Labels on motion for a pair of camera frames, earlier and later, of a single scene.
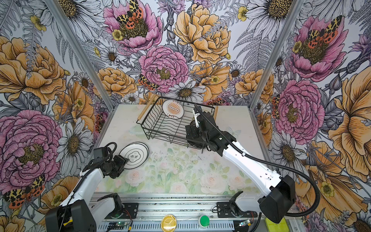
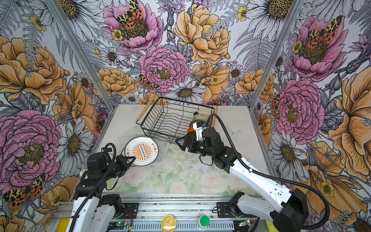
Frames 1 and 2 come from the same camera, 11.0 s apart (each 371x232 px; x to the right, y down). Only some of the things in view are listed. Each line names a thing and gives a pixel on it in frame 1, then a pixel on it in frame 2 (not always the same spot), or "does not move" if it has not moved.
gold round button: (168, 223) does not move
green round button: (205, 221) does not move
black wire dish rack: (156, 125) does not move
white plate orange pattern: (173, 108) → (144, 149)
